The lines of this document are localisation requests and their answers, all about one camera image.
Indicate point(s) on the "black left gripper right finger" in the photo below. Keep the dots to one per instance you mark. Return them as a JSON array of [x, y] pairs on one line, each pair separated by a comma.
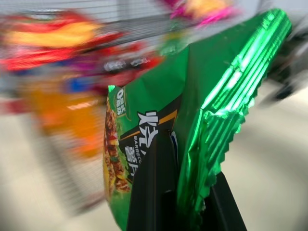
[[225, 204]]

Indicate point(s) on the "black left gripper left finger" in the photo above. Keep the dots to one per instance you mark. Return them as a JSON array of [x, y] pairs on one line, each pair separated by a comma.
[[154, 187]]

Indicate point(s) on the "green barbecue chip bag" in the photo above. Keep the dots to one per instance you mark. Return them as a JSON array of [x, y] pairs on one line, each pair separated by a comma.
[[211, 96]]

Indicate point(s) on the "purple and red snack bag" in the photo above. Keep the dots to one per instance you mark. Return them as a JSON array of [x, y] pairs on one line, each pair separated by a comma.
[[125, 65]]

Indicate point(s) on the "red and yellow snack bag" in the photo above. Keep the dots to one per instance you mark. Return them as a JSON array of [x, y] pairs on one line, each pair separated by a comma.
[[55, 41]]

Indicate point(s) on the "pink and orange snack bag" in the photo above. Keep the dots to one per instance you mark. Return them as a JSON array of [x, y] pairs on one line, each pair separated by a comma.
[[202, 10]]

